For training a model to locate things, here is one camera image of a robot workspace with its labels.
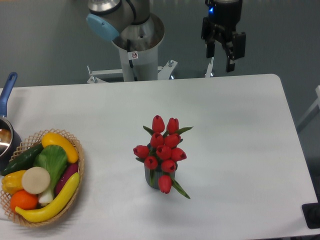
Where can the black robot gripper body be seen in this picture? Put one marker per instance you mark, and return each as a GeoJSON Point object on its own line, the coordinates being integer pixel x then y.
{"type": "Point", "coordinates": [221, 20]}

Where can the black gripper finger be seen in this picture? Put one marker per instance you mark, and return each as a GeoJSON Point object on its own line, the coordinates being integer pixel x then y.
{"type": "Point", "coordinates": [210, 47]}
{"type": "Point", "coordinates": [235, 49]}

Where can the red tulip flower bouquet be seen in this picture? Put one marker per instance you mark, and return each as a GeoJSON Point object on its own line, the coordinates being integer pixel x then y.
{"type": "Point", "coordinates": [163, 149]}

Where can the grey ribbed vase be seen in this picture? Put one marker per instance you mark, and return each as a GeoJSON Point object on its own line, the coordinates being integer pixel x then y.
{"type": "Point", "coordinates": [152, 176]}

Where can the white furniture leg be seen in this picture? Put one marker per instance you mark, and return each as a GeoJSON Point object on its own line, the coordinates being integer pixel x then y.
{"type": "Point", "coordinates": [310, 113]}

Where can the black device at table edge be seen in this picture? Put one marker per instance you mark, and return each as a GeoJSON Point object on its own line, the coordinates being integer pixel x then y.
{"type": "Point", "coordinates": [311, 212]}

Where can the yellow squash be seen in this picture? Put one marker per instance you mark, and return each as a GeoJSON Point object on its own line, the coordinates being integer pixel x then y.
{"type": "Point", "coordinates": [52, 138]}

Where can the purple sweet potato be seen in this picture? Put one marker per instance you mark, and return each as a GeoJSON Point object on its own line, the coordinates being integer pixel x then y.
{"type": "Point", "coordinates": [70, 170]}

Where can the green leafy bok choy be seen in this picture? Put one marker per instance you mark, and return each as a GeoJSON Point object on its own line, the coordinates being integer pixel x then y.
{"type": "Point", "coordinates": [52, 158]}

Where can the woven wicker basket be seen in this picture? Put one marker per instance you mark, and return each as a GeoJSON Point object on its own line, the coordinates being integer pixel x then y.
{"type": "Point", "coordinates": [26, 144]}

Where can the green cucumber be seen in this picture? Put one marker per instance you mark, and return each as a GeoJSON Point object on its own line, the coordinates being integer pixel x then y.
{"type": "Point", "coordinates": [24, 161]}

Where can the beige round disc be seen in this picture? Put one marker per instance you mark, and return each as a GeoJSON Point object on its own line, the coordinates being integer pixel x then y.
{"type": "Point", "coordinates": [35, 180]}

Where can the yellow banana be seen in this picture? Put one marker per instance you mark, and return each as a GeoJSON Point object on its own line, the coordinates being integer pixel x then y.
{"type": "Point", "coordinates": [56, 206]}

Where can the yellow bell pepper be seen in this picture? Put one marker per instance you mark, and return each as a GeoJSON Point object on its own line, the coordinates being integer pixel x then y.
{"type": "Point", "coordinates": [12, 183]}

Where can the orange fruit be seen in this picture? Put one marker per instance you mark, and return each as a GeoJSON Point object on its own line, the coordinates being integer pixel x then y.
{"type": "Point", "coordinates": [23, 200]}

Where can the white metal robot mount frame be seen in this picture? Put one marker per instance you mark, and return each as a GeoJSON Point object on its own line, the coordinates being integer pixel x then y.
{"type": "Point", "coordinates": [163, 72]}

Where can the blue handled saucepan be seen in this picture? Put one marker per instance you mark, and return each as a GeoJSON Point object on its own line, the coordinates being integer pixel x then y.
{"type": "Point", "coordinates": [9, 138]}

